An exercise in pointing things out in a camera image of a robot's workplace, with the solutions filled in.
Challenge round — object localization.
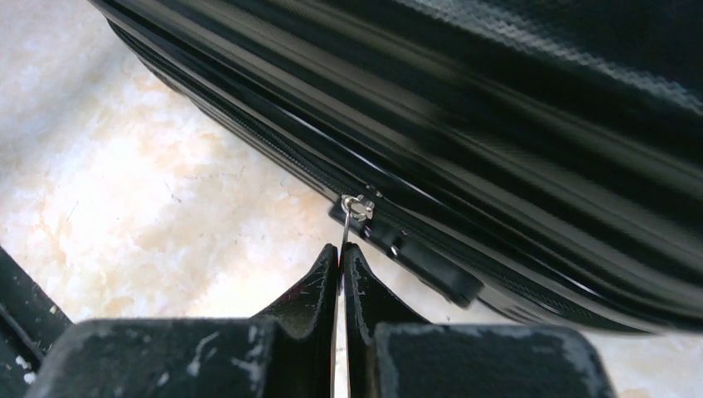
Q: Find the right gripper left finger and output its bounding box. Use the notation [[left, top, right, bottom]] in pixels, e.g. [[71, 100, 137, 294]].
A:
[[27, 245, 338, 397]]

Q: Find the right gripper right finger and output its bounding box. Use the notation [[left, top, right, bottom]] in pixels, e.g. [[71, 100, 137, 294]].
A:
[[341, 243, 615, 397]]

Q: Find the black suitcase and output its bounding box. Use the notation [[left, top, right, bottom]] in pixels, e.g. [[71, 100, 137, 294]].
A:
[[95, 1, 702, 332]]

